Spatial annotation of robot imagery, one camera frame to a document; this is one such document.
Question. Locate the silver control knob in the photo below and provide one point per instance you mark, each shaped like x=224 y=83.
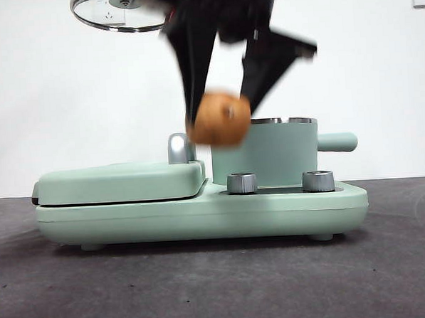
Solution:
x=241 y=183
x=317 y=181

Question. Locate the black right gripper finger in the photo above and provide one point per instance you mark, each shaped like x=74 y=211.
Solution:
x=194 y=60
x=263 y=71

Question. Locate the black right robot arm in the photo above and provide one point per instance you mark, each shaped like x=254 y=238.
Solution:
x=233 y=8

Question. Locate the mint green breakfast machine base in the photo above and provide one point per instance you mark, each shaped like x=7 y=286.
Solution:
x=130 y=220

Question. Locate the brown potato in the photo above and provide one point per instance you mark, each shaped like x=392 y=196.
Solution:
x=219 y=117

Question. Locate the mint green griddle cover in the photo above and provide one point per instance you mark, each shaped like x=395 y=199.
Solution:
x=117 y=183

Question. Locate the glass pot lid green knob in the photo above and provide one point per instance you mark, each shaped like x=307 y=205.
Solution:
x=124 y=2

